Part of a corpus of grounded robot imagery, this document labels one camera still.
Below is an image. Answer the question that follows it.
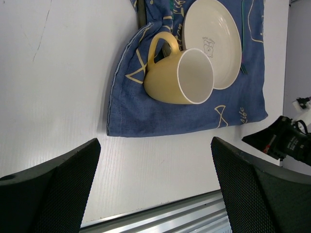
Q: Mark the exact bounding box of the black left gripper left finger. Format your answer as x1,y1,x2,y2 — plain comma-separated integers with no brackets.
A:
0,138,101,233

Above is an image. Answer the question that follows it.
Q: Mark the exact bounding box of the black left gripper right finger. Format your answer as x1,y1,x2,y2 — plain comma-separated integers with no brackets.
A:
211,137,311,233

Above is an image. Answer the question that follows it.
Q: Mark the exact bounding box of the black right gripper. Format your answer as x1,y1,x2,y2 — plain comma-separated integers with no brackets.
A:
242,116,311,166

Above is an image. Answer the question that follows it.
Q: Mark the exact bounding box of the iridescent green fork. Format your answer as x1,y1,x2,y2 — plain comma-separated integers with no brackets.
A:
241,0,248,75

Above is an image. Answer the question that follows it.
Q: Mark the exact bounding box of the yellow plastic cup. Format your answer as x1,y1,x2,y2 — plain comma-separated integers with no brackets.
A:
143,32,214,105

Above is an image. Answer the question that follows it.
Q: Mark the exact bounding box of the blue fish-pattern cloth placemat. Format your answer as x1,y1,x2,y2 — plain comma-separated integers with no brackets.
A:
106,0,267,137

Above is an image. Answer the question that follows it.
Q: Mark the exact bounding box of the cream round plate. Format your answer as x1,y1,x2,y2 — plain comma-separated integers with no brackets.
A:
182,0,242,90

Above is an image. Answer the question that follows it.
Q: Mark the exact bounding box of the metal spoon green handle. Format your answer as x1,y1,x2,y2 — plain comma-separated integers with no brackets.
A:
169,0,176,19

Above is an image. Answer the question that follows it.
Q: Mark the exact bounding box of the black handled knife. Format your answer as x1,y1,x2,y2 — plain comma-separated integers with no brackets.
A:
137,0,146,29

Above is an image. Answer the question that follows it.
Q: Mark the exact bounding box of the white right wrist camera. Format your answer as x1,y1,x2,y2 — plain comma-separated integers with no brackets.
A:
292,97,311,125

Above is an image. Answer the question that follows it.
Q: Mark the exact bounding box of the aluminium front mounting rail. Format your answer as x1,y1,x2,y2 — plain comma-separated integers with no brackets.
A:
80,190,232,233

